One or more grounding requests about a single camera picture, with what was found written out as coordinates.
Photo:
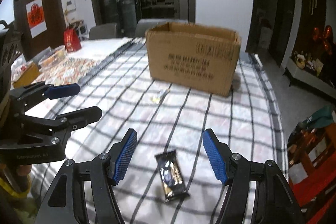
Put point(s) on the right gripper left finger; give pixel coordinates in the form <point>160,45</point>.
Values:
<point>65,201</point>

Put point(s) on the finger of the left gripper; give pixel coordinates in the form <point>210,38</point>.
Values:
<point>68,118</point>
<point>24,98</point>

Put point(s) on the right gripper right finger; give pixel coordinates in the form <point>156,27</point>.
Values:
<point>274,200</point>

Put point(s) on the black gold snack packet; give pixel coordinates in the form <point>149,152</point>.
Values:
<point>172,180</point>

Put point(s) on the left hand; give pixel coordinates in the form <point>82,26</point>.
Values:
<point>24,170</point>

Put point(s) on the yellow cardboard box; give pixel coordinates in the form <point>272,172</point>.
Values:
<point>25,75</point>

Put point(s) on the clear food container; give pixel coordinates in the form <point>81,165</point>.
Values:
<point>51,59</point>

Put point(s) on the floral patterned placemat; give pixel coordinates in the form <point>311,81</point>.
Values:
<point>68,71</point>

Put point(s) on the red wooden chair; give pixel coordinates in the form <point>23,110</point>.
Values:
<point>311,161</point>

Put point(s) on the red gift bag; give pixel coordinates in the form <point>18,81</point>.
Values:
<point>71,40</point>

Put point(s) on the red poster on door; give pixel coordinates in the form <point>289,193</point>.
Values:
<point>36,18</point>

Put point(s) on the green cloth on chair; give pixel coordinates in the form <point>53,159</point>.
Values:
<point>320,119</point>

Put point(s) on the grey dining chair far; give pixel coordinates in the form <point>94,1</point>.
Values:
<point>104,31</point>

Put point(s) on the small white gold wrapper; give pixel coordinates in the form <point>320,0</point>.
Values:
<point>160,96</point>

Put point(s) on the white low tv cabinet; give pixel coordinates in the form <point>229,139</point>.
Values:
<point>309,79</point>

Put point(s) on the checkered grey white tablecloth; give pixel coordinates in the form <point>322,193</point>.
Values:
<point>248,120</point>

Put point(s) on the brown cardboard box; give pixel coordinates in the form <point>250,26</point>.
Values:
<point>193,55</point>

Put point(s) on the white box on floor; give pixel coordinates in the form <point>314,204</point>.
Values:
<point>265,37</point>

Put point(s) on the red foil balloons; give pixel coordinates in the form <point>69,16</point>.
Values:
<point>324,36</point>

